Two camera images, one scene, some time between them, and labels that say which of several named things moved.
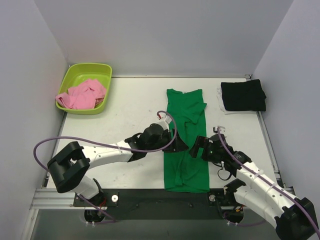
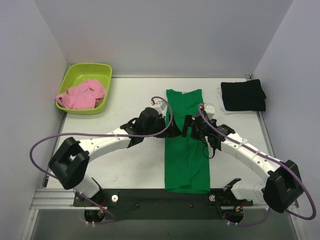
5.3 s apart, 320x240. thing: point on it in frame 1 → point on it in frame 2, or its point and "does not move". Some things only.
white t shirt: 223,107 does not move
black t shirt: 244,96 does not move
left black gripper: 172,140 → 169,127
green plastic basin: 77,73 does not move
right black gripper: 202,146 → 191,125
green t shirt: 184,171 does not move
